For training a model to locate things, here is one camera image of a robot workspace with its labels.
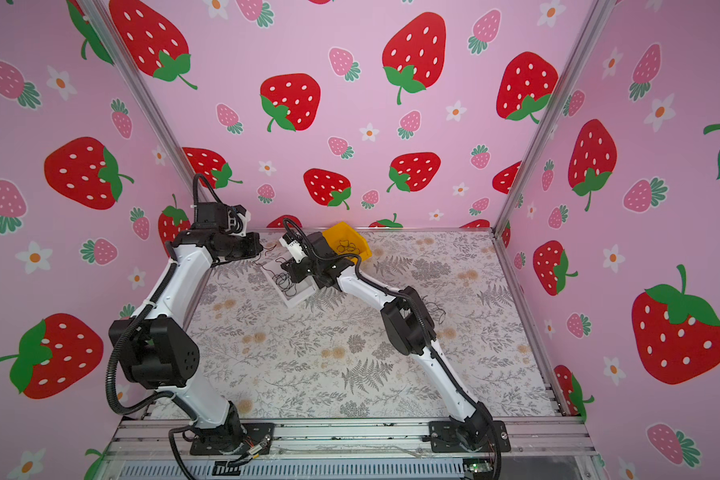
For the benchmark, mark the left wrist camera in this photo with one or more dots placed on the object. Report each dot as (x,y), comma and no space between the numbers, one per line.
(228,219)

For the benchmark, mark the aluminium frame rail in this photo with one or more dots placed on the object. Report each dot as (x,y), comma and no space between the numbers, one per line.
(408,448)

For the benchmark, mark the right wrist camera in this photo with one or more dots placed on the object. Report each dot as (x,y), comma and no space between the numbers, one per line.
(313,246)

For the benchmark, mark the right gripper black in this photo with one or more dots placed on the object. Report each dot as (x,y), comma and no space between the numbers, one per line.
(295,269)

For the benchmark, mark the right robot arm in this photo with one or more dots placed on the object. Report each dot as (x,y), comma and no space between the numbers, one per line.
(411,331)

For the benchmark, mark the yellow plastic bin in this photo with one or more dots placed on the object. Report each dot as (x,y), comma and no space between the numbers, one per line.
(343,239)

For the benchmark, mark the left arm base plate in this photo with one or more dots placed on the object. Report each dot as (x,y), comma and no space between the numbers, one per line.
(250,439)

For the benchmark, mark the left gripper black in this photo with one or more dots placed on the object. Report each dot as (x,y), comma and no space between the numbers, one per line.
(254,245)

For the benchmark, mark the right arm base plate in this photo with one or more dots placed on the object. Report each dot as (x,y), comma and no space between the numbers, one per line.
(447,436)

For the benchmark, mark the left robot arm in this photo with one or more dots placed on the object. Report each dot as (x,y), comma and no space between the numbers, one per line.
(154,357)

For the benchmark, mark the white plastic bin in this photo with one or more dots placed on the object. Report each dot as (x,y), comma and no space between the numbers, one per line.
(291,294)

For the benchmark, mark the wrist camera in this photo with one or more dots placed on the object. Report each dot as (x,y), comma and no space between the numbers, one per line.
(228,219)
(313,246)

